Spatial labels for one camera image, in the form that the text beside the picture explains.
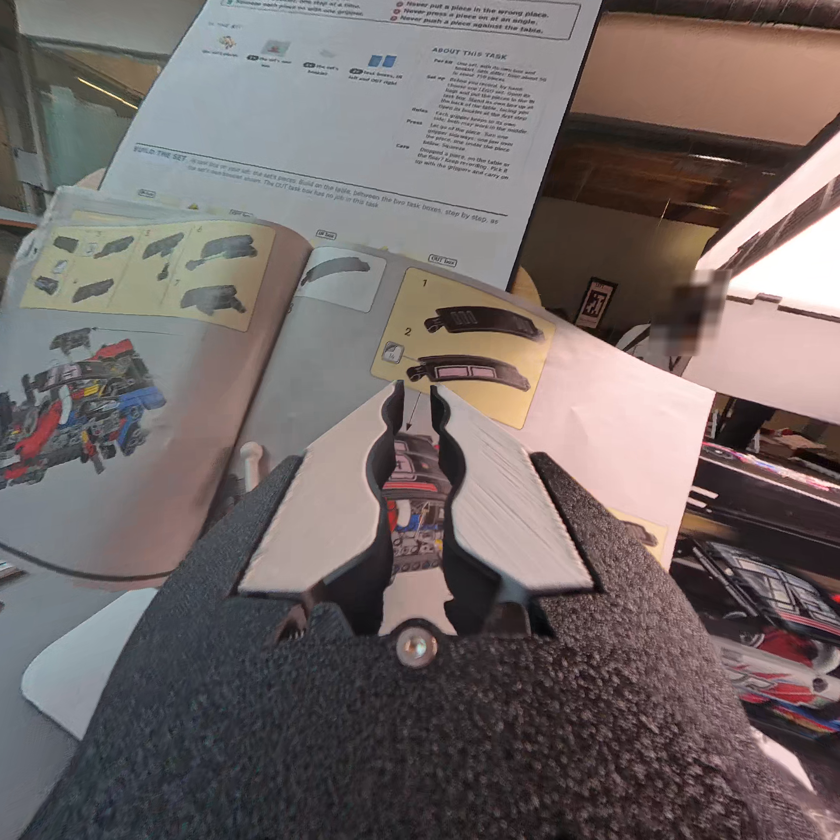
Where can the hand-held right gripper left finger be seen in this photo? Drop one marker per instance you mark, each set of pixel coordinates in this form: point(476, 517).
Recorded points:
point(315, 518)

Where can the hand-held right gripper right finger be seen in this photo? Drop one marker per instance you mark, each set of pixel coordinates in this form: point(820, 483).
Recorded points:
point(518, 518)

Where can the instruction booklet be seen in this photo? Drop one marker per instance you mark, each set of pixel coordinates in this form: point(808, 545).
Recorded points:
point(197, 394)

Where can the small marker poster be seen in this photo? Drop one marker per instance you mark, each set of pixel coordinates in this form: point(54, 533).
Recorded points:
point(596, 302)

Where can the toy car set box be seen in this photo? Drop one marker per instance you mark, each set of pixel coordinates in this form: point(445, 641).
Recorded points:
point(754, 590)

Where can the white booklet stand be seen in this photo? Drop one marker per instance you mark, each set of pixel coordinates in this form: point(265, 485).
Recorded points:
point(79, 656)

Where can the white softbox light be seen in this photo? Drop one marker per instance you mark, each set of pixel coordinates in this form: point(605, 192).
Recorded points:
point(787, 262)

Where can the white instruction sheet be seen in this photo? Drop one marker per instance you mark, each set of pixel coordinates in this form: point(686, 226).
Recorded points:
point(328, 131)

